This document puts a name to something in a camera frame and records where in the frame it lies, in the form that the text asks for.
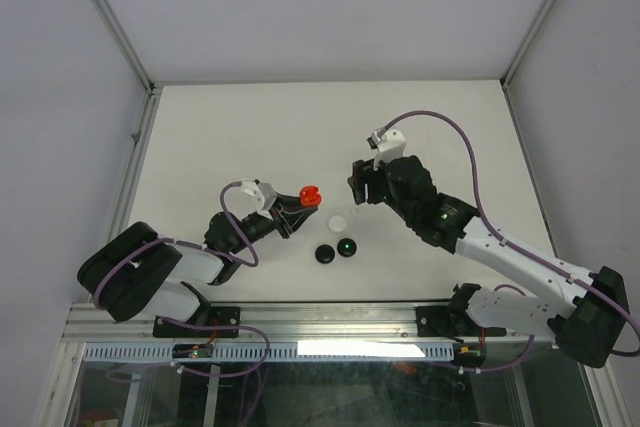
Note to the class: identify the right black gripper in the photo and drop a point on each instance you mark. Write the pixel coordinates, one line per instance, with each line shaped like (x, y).
(363, 173)

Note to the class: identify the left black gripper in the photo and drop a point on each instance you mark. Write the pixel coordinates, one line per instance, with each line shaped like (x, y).
(291, 213)

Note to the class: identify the orange earbud case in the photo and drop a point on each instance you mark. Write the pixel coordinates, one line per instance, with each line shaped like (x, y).
(309, 196)

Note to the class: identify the white earbud case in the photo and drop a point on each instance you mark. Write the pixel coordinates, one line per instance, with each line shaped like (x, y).
(336, 224)

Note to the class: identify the black earbud case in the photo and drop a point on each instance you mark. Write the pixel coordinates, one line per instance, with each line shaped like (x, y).
(346, 247)
(324, 254)

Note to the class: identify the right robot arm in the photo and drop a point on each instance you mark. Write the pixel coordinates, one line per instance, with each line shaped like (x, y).
(582, 311)

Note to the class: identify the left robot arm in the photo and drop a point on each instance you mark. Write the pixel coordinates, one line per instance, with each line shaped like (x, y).
(143, 271)

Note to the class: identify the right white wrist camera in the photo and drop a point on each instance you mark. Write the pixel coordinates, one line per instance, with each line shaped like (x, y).
(388, 144)

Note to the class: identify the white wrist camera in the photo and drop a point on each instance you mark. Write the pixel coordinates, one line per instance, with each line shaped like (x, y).
(261, 194)
(388, 144)

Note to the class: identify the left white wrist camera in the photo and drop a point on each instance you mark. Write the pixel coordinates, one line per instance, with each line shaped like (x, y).
(261, 194)

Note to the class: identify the aluminium mounting rail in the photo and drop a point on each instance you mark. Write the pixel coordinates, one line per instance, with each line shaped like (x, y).
(281, 322)

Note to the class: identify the white slotted cable duct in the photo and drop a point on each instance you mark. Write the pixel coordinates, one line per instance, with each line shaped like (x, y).
(306, 350)

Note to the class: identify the right aluminium frame post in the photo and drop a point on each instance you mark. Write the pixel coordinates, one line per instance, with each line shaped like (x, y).
(534, 29)

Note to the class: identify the aluminium frame post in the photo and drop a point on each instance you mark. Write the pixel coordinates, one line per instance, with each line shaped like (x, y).
(534, 29)
(123, 42)

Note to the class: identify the left aluminium frame post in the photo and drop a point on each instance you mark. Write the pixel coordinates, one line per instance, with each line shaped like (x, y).
(123, 42)

